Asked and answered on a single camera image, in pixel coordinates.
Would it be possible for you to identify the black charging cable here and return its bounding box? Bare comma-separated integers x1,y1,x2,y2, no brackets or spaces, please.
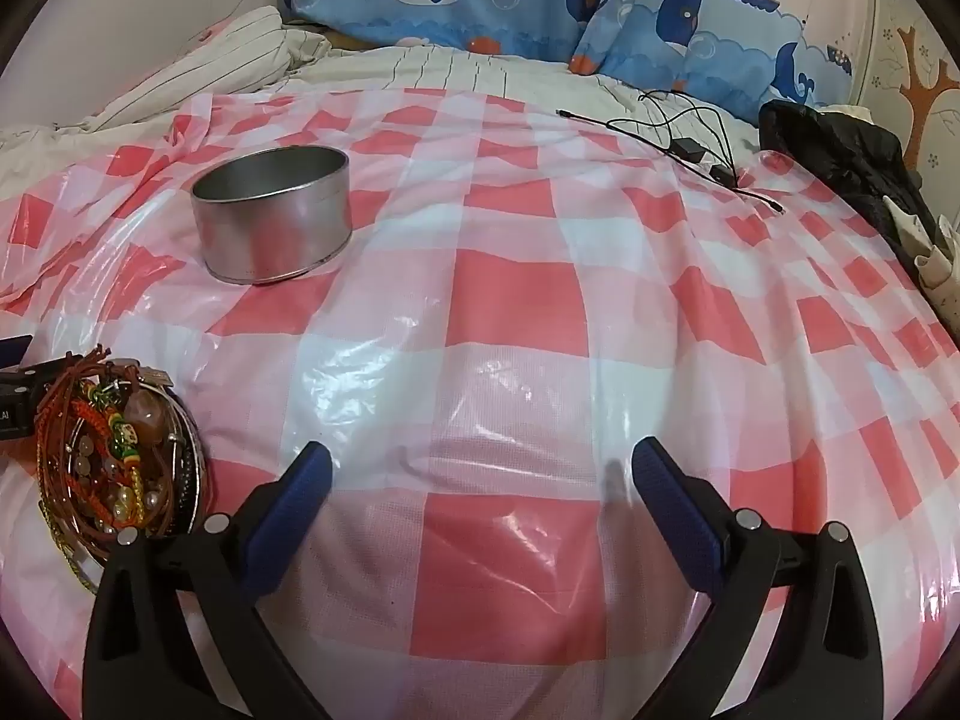
556,90,785,215

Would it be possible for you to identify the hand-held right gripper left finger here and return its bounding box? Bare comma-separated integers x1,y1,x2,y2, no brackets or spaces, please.
81,441,335,720

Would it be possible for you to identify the colourful bead bracelet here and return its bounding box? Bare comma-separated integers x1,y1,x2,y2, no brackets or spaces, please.
79,381,145,470

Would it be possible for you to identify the red white checked plastic sheet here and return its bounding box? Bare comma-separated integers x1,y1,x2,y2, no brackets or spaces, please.
0,86,960,720

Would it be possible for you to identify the thin gold chain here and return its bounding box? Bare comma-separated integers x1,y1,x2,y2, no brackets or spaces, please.
41,510,104,596

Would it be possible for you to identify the clear glass bowl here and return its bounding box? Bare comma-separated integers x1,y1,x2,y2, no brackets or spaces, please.
34,382,218,595

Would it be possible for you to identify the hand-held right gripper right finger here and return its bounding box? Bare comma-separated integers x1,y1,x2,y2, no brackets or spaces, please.
631,436,884,720

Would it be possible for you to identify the round silver metal tin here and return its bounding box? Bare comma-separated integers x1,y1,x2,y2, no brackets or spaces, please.
190,146,352,286

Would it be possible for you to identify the black jacket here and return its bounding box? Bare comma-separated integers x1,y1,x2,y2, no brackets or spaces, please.
759,99,940,286

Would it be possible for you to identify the cream cloth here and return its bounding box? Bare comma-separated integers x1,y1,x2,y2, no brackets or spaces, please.
881,195,960,295

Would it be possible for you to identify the white pearl bracelet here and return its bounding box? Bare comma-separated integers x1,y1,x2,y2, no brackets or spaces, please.
90,476,167,541

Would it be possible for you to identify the white striped bedsheet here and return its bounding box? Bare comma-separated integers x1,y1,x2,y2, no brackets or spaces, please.
0,6,766,200

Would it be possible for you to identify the black braided bracelet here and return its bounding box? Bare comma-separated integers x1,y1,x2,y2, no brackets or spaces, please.
166,388,215,535

